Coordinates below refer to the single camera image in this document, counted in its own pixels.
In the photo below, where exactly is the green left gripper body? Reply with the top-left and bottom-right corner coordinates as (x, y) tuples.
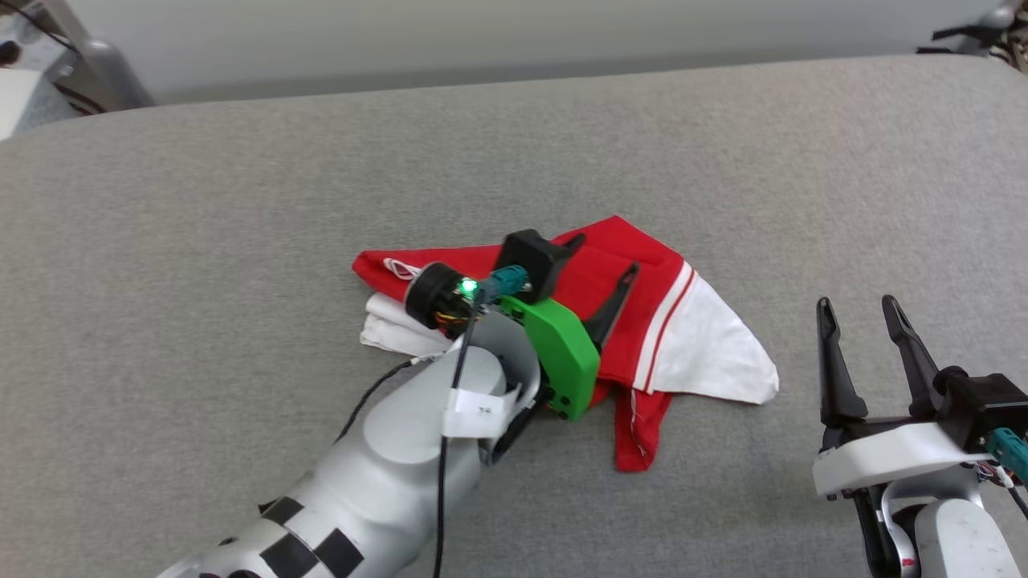
(498, 295), (602, 421)

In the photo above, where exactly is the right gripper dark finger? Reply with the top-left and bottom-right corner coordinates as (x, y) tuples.
(816, 297), (870, 427)
(881, 295), (945, 419)

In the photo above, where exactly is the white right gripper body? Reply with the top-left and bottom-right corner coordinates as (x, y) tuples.
(811, 414), (997, 499)

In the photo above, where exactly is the red and white garment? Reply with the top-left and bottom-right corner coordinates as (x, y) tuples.
(352, 214), (780, 473)

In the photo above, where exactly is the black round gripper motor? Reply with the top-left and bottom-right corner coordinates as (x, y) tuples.
(404, 263), (483, 331)

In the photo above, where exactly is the white grey sneaker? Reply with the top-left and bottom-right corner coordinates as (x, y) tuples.
(992, 39), (1028, 75)

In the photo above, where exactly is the grey metal partition leg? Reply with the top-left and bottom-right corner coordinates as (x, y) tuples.
(976, 2), (1022, 35)
(32, 0), (155, 113)

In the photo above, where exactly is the black cable with teal plug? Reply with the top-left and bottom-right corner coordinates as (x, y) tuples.
(976, 428), (1028, 515)
(432, 267), (531, 578)

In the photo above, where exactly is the white cable label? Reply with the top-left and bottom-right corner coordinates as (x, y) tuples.
(443, 388), (516, 439)

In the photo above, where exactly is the thin black cable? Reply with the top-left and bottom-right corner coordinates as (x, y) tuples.
(333, 353), (451, 444)

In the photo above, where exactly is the black floor cable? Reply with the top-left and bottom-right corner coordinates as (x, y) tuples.
(0, 0), (81, 59)

